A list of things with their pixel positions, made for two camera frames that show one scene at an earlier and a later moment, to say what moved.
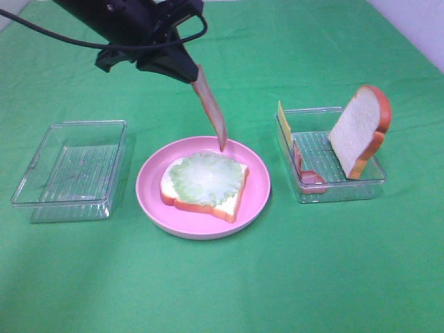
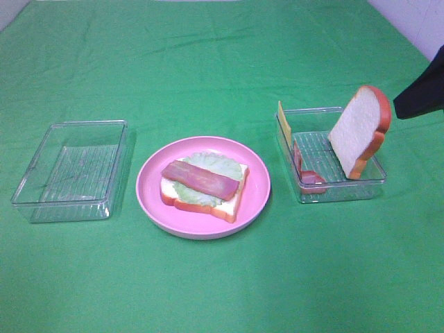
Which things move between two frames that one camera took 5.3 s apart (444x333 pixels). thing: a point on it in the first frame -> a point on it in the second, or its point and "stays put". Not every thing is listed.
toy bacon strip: (311, 182) stays put
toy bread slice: (225, 209) stays put
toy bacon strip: (206, 91) -> (216, 185)
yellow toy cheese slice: (284, 123) stays put
